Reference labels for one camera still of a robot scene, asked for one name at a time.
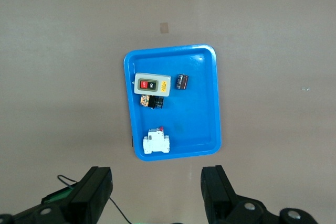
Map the grey on-off switch box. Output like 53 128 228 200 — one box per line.
133 72 172 97

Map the blue plastic tray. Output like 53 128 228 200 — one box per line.
123 44 222 162

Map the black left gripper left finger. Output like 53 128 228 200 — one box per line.
0 166 114 224

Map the white circuit breaker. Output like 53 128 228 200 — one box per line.
142 126 171 155

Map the black cylindrical capacitor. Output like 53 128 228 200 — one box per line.
176 73 190 90

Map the black orange push button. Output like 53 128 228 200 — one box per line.
140 95 164 110

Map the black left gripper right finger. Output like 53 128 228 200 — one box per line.
201 165 319 224

